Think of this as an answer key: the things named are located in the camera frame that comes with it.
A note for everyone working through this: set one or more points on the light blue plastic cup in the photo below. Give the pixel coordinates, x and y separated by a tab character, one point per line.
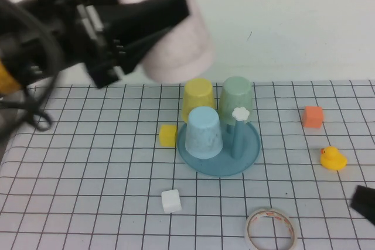
203	133

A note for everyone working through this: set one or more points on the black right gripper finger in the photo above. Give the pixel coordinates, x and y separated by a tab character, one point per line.
366	203

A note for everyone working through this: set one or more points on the clear adhesive tape roll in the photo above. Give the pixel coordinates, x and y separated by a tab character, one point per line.
271	212

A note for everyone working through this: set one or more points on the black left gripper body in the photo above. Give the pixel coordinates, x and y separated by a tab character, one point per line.
99	56

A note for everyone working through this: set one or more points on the blue cup stand tray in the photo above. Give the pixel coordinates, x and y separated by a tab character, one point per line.
222	168

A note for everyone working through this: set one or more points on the orange foam cube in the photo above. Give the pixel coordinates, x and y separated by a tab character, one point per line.
313	117

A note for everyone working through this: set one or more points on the white foam cube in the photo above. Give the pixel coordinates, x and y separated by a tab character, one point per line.
171	201

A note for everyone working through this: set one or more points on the pink marbled plastic cup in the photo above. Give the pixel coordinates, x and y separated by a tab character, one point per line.
181	51

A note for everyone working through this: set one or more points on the yellow plastic cup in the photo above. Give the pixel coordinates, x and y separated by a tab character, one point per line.
197	97

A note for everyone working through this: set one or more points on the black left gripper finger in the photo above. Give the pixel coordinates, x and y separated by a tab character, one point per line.
146	13
137	48

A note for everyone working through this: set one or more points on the grid pattern tablecloth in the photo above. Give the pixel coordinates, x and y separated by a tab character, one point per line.
117	174

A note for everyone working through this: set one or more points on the yellow rubber duck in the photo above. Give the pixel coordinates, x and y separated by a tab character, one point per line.
333	160

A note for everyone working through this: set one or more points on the yellow foam cube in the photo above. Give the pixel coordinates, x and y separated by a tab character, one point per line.
167	136

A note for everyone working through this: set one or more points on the pale green plastic cup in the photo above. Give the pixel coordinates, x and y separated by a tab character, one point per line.
234	95

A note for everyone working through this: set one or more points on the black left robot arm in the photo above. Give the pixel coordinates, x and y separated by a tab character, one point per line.
29	42

